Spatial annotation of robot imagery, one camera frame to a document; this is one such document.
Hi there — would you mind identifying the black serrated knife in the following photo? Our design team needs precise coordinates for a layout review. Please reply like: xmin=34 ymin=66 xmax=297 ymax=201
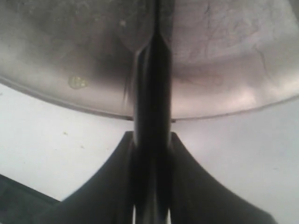
xmin=121 ymin=0 xmax=175 ymax=224

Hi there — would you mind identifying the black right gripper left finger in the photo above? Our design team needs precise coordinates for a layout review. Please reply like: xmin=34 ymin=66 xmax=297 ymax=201
xmin=28 ymin=131 xmax=138 ymax=224

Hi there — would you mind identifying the round stainless steel plate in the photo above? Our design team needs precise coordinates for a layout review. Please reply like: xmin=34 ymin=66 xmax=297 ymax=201
xmin=0 ymin=0 xmax=299 ymax=120

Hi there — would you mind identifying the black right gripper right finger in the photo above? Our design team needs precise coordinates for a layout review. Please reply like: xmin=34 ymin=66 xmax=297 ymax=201
xmin=170 ymin=133 xmax=276 ymax=224

